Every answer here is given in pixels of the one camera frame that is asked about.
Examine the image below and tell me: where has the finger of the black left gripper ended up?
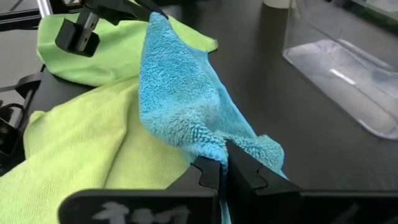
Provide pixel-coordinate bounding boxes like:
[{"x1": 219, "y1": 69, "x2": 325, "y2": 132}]
[
  {"x1": 134, "y1": 0, "x2": 170, "y2": 21},
  {"x1": 55, "y1": 0, "x2": 150, "y2": 58}
]

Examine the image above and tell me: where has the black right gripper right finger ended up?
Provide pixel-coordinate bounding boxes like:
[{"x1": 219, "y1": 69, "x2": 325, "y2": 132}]
[{"x1": 223, "y1": 139, "x2": 398, "y2": 224}]

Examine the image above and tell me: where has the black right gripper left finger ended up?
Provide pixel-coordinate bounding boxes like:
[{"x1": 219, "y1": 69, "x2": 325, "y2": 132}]
[{"x1": 58, "y1": 155, "x2": 223, "y2": 224}]

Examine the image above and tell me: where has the blue microfiber towel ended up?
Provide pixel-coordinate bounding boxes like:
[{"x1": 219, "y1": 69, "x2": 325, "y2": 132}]
[{"x1": 137, "y1": 11, "x2": 287, "y2": 224}]

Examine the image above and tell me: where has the green microfiber towel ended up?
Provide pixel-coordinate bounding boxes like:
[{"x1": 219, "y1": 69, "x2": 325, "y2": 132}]
[{"x1": 36, "y1": 12, "x2": 219, "y2": 88}]

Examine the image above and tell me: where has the yellow-green microfiber towel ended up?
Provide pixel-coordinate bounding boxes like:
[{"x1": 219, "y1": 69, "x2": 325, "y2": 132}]
[{"x1": 0, "y1": 75, "x2": 195, "y2": 224}]

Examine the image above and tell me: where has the white plant pot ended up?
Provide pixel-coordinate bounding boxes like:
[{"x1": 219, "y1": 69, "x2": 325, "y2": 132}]
[{"x1": 262, "y1": 0, "x2": 292, "y2": 9}]

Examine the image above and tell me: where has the clear plastic bin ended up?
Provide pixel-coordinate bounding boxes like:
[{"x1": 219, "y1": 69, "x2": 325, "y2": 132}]
[{"x1": 281, "y1": 0, "x2": 398, "y2": 141}]

